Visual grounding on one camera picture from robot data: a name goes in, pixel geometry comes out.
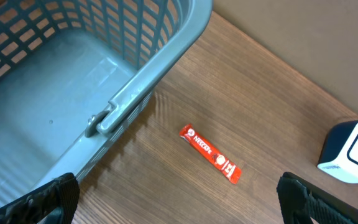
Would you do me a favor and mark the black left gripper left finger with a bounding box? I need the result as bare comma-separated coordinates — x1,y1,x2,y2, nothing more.
0,172,80,224

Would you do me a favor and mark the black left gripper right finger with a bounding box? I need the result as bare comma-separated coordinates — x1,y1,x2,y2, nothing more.
277,172,358,224

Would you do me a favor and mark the red Nescafe coffee stick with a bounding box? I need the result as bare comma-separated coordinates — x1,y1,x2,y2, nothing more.
180,124,242,184

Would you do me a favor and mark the white cube barcode scanner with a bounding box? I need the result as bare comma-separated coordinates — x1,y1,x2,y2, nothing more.
317,120,358,184

